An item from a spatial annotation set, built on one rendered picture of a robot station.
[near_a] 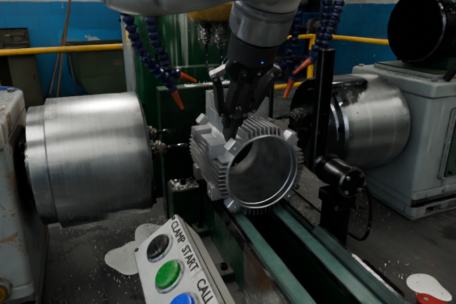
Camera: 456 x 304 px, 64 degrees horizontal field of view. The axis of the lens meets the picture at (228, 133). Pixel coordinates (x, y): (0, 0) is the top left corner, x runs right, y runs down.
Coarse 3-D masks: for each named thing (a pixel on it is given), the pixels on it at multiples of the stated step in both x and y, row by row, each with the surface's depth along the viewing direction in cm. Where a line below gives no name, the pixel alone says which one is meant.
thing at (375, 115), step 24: (312, 96) 89; (336, 96) 82; (360, 96) 83; (384, 96) 85; (336, 120) 82; (360, 120) 81; (384, 120) 83; (408, 120) 87; (336, 144) 83; (360, 144) 82; (384, 144) 84; (360, 168) 89
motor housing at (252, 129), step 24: (264, 120) 75; (192, 144) 84; (240, 144) 69; (264, 144) 87; (288, 144) 72; (216, 168) 70; (240, 168) 90; (264, 168) 85; (288, 168) 77; (240, 192) 79; (264, 192) 79
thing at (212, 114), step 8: (208, 96) 82; (224, 96) 85; (208, 104) 83; (264, 104) 77; (208, 112) 83; (216, 112) 78; (256, 112) 76; (264, 112) 77; (208, 120) 83; (216, 120) 78; (216, 128) 79
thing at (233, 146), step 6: (198, 120) 83; (204, 120) 83; (288, 132) 72; (288, 138) 72; (294, 138) 72; (228, 144) 68; (234, 144) 67; (294, 144) 73; (228, 150) 67; (234, 150) 68; (288, 192) 76; (228, 198) 73; (288, 198) 77; (228, 204) 72; (234, 204) 72; (234, 210) 72
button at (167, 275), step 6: (168, 264) 38; (174, 264) 37; (162, 270) 38; (168, 270) 37; (174, 270) 37; (156, 276) 38; (162, 276) 37; (168, 276) 37; (174, 276) 36; (156, 282) 37; (162, 282) 36; (168, 282) 36; (162, 288) 36
